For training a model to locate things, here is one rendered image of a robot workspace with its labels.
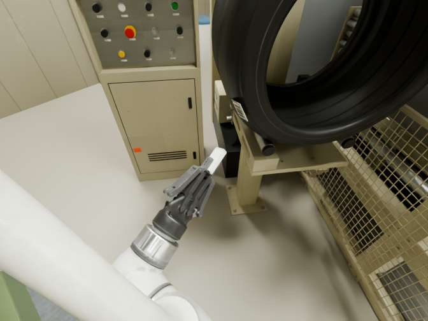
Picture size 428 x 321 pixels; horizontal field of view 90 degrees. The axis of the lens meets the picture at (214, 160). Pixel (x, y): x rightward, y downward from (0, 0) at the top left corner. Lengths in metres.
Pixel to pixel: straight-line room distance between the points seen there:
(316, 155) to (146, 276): 0.71
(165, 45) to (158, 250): 1.05
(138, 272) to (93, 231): 1.28
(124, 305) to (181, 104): 1.19
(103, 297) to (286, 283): 1.27
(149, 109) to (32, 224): 1.19
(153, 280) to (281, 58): 0.87
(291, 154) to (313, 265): 0.87
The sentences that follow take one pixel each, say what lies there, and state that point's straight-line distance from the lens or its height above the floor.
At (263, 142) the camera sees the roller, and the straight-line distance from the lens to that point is 0.72.
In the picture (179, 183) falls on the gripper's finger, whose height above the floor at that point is 1.00.
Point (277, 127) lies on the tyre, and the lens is 0.63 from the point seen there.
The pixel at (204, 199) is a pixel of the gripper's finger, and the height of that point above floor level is 0.94.
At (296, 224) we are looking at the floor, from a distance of 1.66.
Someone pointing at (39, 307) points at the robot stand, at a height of 0.65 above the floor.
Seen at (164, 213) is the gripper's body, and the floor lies 0.97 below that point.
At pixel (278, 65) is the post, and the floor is 1.03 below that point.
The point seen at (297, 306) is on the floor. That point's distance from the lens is 1.47.
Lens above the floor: 1.37
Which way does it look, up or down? 45 degrees down
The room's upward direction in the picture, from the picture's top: straight up
